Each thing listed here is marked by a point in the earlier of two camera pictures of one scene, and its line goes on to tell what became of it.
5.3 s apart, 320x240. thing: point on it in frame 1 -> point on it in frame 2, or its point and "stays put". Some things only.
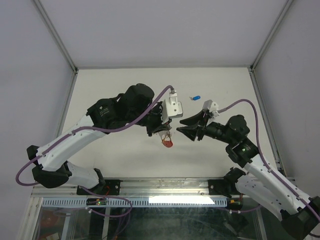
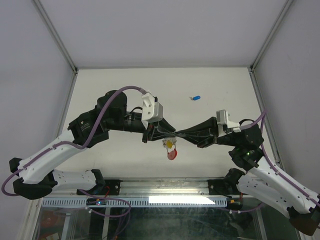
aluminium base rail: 139,188 stays put
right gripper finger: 195,120 -> 209,127
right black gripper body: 202,126 -> 218,140
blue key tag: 196,98 stays put
